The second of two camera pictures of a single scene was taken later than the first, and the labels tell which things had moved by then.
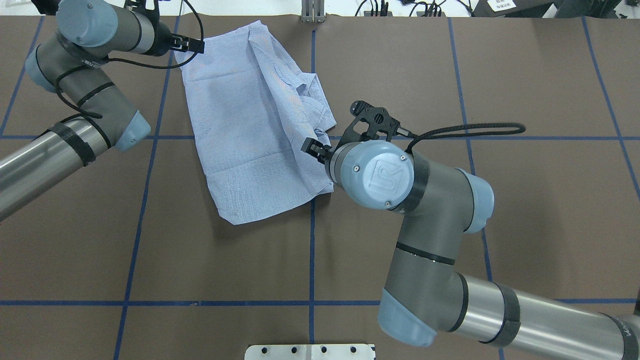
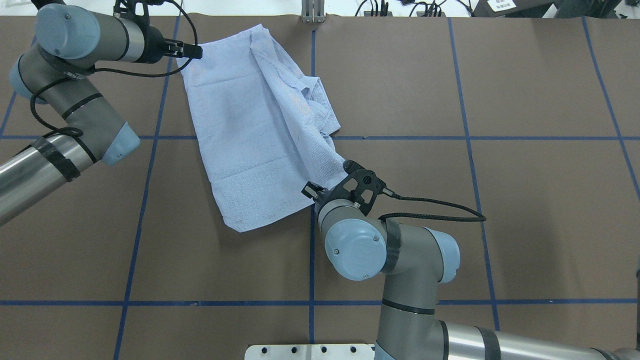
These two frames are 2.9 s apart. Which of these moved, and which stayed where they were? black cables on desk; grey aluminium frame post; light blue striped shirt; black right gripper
Moved: black right gripper
Stayed: light blue striped shirt; black cables on desk; grey aluminium frame post
